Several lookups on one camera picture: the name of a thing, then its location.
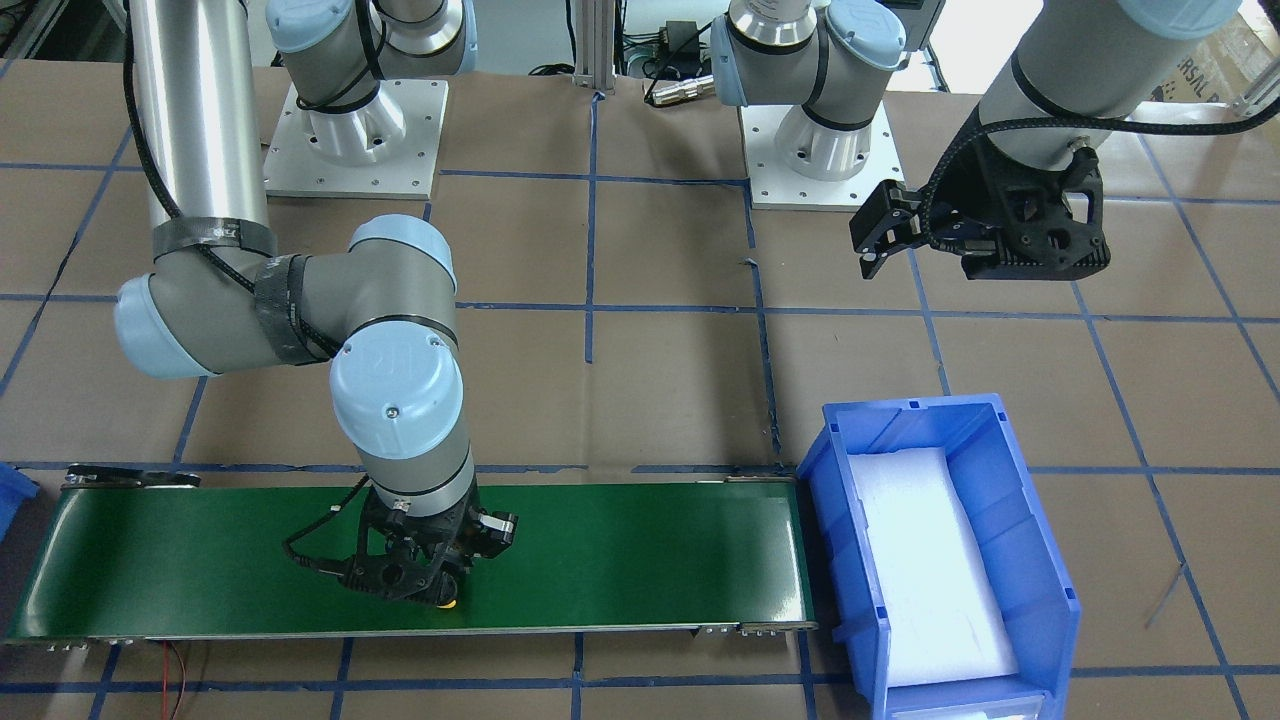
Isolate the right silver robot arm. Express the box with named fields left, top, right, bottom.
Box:
left=114, top=1, right=513, bottom=607

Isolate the blue plastic bin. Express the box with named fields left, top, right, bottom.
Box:
left=797, top=395, right=1082, bottom=719
left=0, top=462, right=40, bottom=538

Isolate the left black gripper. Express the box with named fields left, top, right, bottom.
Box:
left=934, top=138, right=1111, bottom=281

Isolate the aluminium frame post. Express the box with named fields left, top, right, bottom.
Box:
left=570, top=1, right=621, bottom=95

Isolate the white foam bin liner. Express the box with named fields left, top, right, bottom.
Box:
left=849, top=448, right=1019, bottom=687

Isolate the green conveyor belt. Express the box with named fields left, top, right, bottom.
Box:
left=3, top=465, right=817, bottom=644

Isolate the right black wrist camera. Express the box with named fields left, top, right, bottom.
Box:
left=466, top=511, right=518, bottom=559

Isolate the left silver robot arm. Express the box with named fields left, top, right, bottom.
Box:
left=710, top=1, right=1239, bottom=281

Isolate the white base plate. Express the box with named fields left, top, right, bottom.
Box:
left=262, top=79, right=451, bottom=200

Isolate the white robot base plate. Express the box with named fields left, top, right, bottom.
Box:
left=739, top=105, right=905, bottom=211

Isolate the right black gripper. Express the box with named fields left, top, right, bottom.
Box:
left=346, top=487, right=480, bottom=603

